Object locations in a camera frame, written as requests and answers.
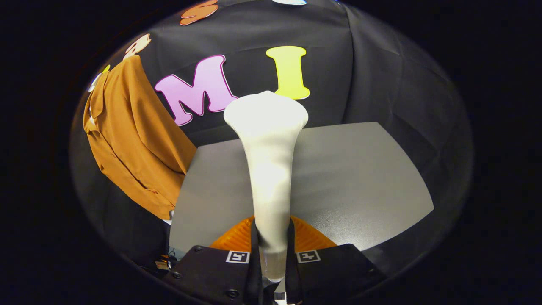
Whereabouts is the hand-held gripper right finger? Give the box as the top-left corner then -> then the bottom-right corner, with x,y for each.
286,216 -> 388,305

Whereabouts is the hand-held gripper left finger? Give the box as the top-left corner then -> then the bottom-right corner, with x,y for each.
163,215 -> 264,305

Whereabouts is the white garment steamer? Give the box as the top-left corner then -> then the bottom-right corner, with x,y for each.
224,91 -> 309,283

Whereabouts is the orange-brown button shirt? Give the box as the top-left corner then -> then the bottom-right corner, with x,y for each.
83,55 -> 198,221

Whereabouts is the small orange floor object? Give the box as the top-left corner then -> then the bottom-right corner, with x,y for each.
154,255 -> 177,272

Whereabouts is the grey cabinet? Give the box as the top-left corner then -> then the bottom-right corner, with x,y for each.
169,122 -> 435,255

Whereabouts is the black backdrop cloth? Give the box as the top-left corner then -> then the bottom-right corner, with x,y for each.
70,0 -> 474,280

